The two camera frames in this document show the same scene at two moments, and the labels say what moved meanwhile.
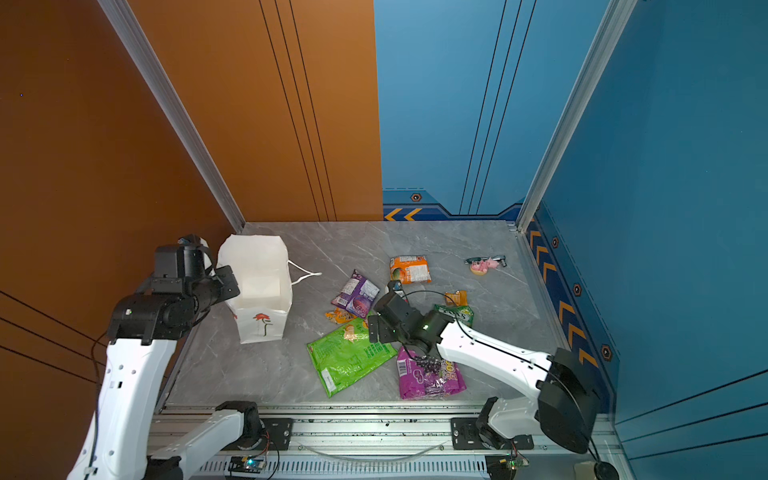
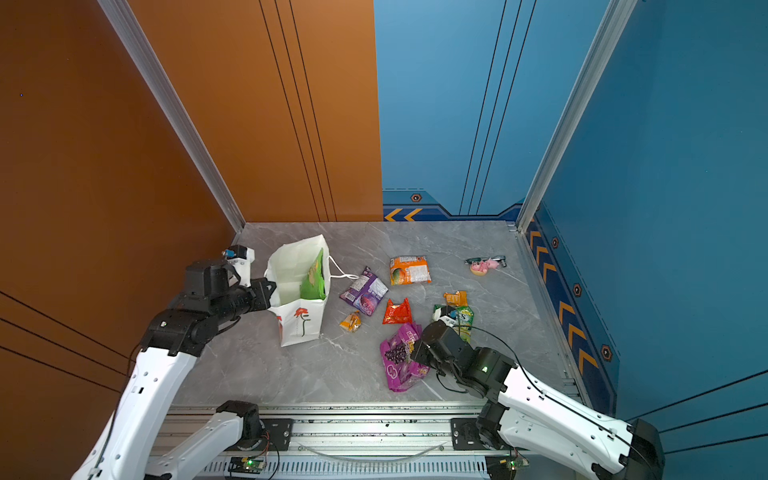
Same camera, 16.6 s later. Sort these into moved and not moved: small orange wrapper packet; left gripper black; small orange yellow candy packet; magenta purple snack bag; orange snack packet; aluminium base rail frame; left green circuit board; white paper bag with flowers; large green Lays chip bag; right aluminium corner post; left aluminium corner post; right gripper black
Moved: magenta purple snack bag; large green Lays chip bag; left gripper black; right gripper black; white paper bag with flowers; small orange yellow candy packet
Not moved: orange snack packet; small orange wrapper packet; aluminium base rail frame; right aluminium corner post; left green circuit board; left aluminium corner post
